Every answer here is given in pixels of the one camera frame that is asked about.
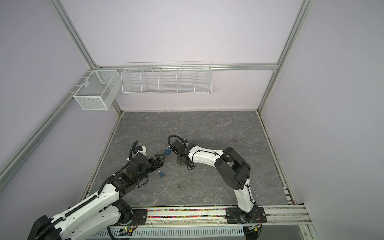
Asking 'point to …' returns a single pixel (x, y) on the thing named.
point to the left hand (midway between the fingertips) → (159, 159)
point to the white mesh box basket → (96, 93)
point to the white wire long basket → (166, 78)
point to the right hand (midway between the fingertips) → (184, 160)
